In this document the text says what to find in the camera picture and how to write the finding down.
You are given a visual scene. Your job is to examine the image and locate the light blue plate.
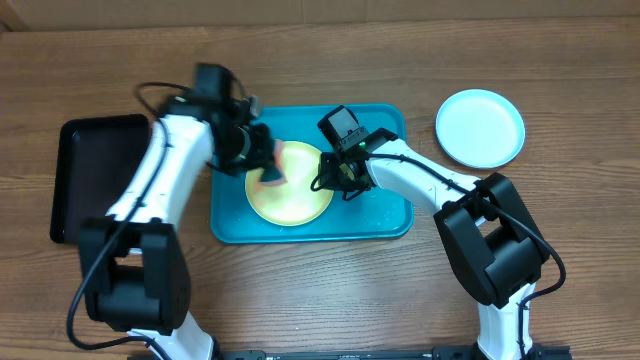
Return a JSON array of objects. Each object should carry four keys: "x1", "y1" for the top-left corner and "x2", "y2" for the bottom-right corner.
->
[{"x1": 434, "y1": 89, "x2": 526, "y2": 169}]

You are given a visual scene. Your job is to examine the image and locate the pink and black sponge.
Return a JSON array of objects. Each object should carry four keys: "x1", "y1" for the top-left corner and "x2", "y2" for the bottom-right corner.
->
[{"x1": 259, "y1": 140, "x2": 287, "y2": 187}]

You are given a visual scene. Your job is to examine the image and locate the yellow-green plate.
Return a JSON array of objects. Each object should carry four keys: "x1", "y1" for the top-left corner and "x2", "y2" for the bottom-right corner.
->
[{"x1": 245, "y1": 141, "x2": 333, "y2": 226}]

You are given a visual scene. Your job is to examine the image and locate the teal plastic serving tray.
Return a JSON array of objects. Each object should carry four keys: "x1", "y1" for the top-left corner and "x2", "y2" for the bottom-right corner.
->
[{"x1": 210, "y1": 105, "x2": 414, "y2": 245}]

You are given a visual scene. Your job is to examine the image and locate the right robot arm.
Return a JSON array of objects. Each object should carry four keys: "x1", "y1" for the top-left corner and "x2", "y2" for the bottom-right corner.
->
[{"x1": 311, "y1": 127, "x2": 571, "y2": 359}]

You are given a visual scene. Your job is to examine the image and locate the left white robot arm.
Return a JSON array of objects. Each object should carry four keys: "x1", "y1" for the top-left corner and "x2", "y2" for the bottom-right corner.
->
[{"x1": 66, "y1": 78, "x2": 282, "y2": 359}]

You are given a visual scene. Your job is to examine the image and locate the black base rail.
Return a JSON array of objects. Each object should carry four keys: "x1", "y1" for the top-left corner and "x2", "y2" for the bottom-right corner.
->
[{"x1": 213, "y1": 344, "x2": 572, "y2": 360}]

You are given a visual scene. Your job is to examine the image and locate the black plastic tray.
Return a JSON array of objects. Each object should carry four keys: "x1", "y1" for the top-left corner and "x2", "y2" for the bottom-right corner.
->
[{"x1": 50, "y1": 114, "x2": 151, "y2": 244}]

